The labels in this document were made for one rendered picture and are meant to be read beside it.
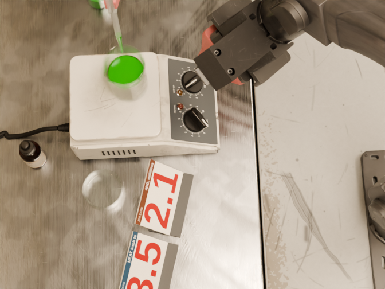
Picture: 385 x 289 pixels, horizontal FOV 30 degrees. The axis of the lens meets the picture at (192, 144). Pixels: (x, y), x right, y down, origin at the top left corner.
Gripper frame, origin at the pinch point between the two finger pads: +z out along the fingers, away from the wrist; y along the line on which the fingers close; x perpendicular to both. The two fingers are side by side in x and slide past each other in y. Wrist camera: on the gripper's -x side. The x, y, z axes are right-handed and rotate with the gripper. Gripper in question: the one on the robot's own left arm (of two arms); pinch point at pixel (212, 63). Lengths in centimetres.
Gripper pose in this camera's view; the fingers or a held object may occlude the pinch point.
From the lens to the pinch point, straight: 93.6
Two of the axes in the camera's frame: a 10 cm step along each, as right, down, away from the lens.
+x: 6.4, -5.5, 5.5
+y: 5.9, 8.0, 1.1
